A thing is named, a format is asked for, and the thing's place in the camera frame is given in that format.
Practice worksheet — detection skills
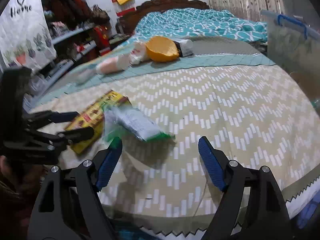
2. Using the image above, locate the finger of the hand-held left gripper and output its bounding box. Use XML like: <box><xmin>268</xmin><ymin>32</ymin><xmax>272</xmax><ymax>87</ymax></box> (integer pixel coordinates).
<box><xmin>24</xmin><ymin>110</ymin><xmax>79</xmax><ymax>128</ymax></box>
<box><xmin>32</xmin><ymin>127</ymin><xmax>95</xmax><ymax>151</ymax></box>

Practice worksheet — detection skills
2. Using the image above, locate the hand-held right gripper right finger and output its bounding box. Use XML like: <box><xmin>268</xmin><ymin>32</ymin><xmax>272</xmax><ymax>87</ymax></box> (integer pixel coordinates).
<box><xmin>198</xmin><ymin>136</ymin><xmax>294</xmax><ymax>240</ymax></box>

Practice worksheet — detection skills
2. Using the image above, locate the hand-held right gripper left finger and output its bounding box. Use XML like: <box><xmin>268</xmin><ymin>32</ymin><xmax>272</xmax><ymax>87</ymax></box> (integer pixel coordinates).
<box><xmin>27</xmin><ymin>137</ymin><xmax>123</xmax><ymax>240</ymax></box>

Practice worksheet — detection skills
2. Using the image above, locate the yellow red box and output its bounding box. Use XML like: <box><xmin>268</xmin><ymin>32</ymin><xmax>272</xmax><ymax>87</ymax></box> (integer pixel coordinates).
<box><xmin>64</xmin><ymin>90</ymin><xmax>132</xmax><ymax>155</ymax></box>

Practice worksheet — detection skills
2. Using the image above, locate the green white plastic packet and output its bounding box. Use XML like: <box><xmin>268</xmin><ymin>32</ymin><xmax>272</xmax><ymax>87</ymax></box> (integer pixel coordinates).
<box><xmin>103</xmin><ymin>106</ymin><xmax>176</xmax><ymax>143</ymax></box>

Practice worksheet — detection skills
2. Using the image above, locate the pink paper cup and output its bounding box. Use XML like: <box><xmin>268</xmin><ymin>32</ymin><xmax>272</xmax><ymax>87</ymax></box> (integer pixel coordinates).
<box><xmin>96</xmin><ymin>54</ymin><xmax>131</xmax><ymax>75</ymax></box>

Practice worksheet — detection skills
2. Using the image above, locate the blue white snack packet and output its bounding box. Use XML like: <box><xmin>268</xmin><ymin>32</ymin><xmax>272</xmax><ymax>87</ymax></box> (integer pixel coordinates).
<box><xmin>128</xmin><ymin>41</ymin><xmax>151</xmax><ymax>65</ymax></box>

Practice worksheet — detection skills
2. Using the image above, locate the orange fruit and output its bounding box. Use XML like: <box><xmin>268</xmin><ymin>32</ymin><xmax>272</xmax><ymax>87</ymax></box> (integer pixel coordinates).
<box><xmin>145</xmin><ymin>36</ymin><xmax>180</xmax><ymax>63</ymax></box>

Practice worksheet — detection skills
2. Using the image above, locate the dark blue carton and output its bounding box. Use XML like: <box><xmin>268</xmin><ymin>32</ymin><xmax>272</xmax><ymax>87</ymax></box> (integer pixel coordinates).
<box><xmin>174</xmin><ymin>39</ymin><xmax>194</xmax><ymax>57</ymax></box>

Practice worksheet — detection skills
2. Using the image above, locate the person's left forearm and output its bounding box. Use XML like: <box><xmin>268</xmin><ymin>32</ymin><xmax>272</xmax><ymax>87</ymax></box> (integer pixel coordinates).
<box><xmin>0</xmin><ymin>155</ymin><xmax>47</xmax><ymax>240</ymax></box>

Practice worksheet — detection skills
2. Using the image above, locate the chevron patterned bed sheet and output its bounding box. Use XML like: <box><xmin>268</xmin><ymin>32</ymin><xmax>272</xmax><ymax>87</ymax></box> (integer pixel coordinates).
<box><xmin>24</xmin><ymin>64</ymin><xmax>320</xmax><ymax>237</ymax></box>

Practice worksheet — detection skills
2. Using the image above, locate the cluttered grey shelf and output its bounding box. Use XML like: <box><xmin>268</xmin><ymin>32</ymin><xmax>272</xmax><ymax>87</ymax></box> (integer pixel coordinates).
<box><xmin>24</xmin><ymin>0</ymin><xmax>112</xmax><ymax>105</ymax></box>

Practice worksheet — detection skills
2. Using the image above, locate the teal quilted mat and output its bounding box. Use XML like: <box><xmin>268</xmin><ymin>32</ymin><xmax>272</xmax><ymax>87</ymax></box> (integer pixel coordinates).
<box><xmin>30</xmin><ymin>40</ymin><xmax>277</xmax><ymax>105</ymax></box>

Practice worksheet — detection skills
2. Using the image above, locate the grey blanket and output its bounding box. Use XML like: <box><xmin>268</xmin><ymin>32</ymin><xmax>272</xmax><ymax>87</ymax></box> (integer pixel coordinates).
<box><xmin>191</xmin><ymin>36</ymin><xmax>262</xmax><ymax>55</ymax></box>

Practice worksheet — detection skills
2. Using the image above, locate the carved wooden headboard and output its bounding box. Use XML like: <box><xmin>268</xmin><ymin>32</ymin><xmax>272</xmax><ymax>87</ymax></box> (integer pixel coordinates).
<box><xmin>115</xmin><ymin>0</ymin><xmax>210</xmax><ymax>35</ymax></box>

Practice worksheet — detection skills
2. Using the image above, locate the teal patterned quilt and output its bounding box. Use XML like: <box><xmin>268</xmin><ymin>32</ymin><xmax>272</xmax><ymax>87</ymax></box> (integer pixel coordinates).
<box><xmin>134</xmin><ymin>9</ymin><xmax>268</xmax><ymax>43</ymax></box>

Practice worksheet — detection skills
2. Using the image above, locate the white printed wall cloth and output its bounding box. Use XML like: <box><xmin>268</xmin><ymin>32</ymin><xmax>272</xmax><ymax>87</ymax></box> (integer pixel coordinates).
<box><xmin>0</xmin><ymin>0</ymin><xmax>57</xmax><ymax>73</ymax></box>

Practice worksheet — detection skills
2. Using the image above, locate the clear storage box blue handle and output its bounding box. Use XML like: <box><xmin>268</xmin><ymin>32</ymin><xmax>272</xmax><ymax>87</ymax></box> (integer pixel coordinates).
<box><xmin>260</xmin><ymin>9</ymin><xmax>320</xmax><ymax>80</ymax></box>

